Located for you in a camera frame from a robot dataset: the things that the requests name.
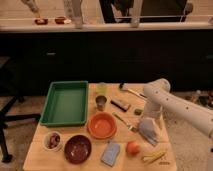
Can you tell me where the grey blue towel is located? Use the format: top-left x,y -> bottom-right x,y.
138,118 -> 158,146

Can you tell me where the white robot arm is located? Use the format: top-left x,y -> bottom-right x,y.
143,79 -> 213,140

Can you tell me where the small metal cup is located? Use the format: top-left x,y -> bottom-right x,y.
95,95 -> 107,111

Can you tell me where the black rectangular brush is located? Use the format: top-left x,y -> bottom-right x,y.
110,100 -> 131,112

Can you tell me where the orange bowl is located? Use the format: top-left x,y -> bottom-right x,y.
87,112 -> 117,139

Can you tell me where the green cucumber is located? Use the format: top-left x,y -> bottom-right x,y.
134,108 -> 143,116

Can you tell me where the green plastic tray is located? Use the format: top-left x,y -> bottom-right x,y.
40,81 -> 89,127

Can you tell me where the metal fork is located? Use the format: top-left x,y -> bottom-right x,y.
112,113 -> 138,133

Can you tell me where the blue sponge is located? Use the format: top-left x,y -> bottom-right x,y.
101,141 -> 120,167

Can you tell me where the dark red bowl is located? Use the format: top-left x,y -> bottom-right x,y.
64,135 -> 92,164

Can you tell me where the small white bowl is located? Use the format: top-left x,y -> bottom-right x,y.
43,131 -> 63,152

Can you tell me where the brown bowl on counter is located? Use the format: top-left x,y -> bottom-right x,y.
55,17 -> 66,24

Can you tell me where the red bowl on counter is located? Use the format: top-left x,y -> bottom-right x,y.
34,18 -> 48,25

